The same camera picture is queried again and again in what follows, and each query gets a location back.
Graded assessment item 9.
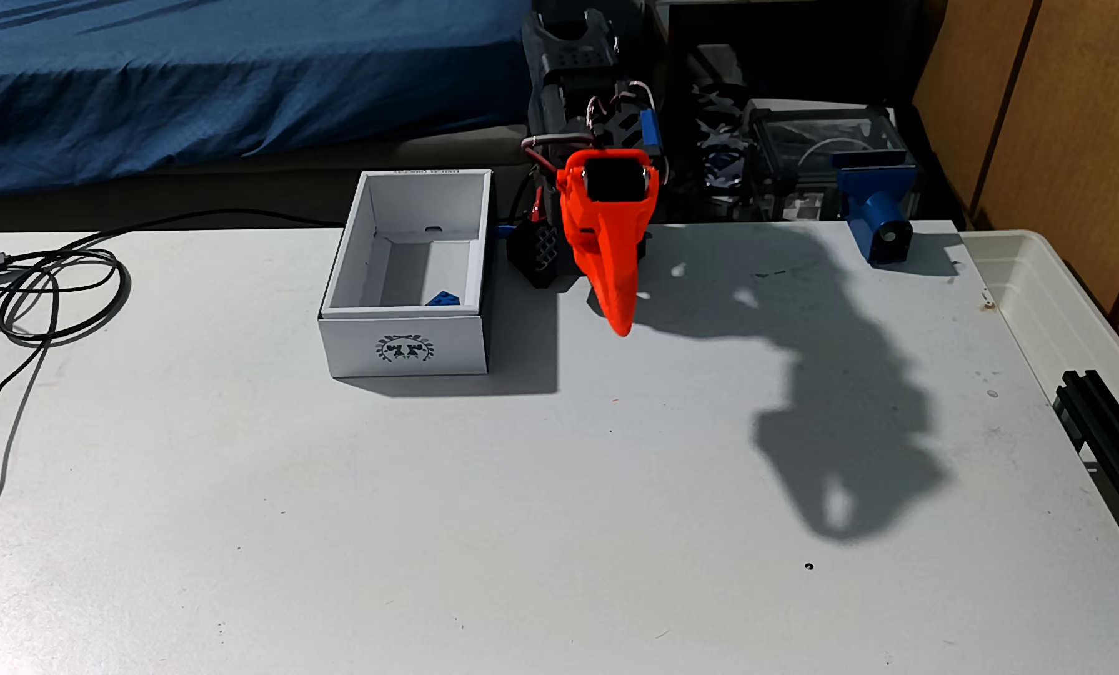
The white cardboard box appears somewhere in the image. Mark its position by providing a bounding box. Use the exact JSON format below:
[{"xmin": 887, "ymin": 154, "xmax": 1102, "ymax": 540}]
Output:
[{"xmin": 317, "ymin": 169, "xmax": 495, "ymax": 380}]

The blue bed sheet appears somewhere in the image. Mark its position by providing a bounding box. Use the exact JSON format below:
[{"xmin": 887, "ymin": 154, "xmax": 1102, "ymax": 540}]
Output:
[{"xmin": 0, "ymin": 0, "xmax": 535, "ymax": 199}]

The white plastic bin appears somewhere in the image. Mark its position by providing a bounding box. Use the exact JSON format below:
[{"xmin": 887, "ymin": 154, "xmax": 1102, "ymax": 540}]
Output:
[{"xmin": 957, "ymin": 229, "xmax": 1119, "ymax": 453}]

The wooden cabinet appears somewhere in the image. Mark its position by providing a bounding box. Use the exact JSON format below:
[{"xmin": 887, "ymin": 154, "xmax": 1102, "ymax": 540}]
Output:
[{"xmin": 910, "ymin": 0, "xmax": 1119, "ymax": 388}]

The black aluminium extrusion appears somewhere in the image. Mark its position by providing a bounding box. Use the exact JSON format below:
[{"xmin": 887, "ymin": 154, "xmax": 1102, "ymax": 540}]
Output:
[{"xmin": 1050, "ymin": 369, "xmax": 1119, "ymax": 594}]

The black device with wires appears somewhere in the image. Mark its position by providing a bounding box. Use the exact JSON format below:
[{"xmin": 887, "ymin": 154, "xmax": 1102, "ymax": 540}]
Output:
[{"xmin": 687, "ymin": 45, "xmax": 753, "ymax": 200}]

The black frame clear-panel enclosure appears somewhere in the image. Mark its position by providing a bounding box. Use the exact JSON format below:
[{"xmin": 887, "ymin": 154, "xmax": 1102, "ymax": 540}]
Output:
[{"xmin": 741, "ymin": 100, "xmax": 917, "ymax": 223}]

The blue printed clamp mount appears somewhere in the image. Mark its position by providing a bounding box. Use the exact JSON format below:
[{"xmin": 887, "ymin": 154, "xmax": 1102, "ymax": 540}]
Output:
[{"xmin": 832, "ymin": 154, "xmax": 919, "ymax": 268}]

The black coiled cable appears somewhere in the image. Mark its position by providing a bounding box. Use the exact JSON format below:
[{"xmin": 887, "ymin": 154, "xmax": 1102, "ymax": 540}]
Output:
[{"xmin": 0, "ymin": 208, "xmax": 347, "ymax": 351}]

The thin black cable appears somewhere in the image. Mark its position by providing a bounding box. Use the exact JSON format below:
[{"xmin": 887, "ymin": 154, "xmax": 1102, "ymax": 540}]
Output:
[{"xmin": 0, "ymin": 272, "xmax": 66, "ymax": 547}]

